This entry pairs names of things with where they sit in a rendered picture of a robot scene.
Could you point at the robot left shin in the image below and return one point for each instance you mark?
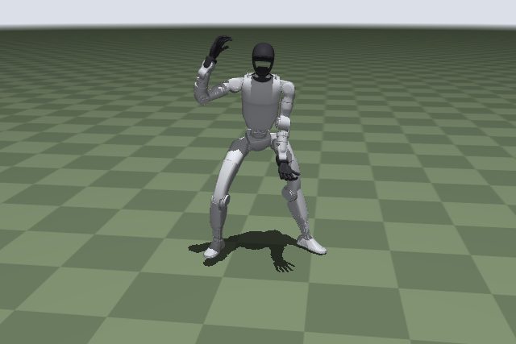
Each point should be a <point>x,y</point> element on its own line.
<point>299,212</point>

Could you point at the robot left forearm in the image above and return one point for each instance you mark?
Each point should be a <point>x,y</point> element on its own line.
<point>282,142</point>

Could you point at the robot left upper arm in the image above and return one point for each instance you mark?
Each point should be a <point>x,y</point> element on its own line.
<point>288,89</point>

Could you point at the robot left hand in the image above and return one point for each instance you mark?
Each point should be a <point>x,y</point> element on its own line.
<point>285,170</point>

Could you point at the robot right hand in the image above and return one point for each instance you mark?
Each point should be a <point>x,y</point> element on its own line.
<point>216,48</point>

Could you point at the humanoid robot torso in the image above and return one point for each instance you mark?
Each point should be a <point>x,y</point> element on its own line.
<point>260,105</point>

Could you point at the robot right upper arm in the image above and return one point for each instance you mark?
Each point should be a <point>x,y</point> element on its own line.
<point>233,85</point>

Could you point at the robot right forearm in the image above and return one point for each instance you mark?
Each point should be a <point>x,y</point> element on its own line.
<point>201,84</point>

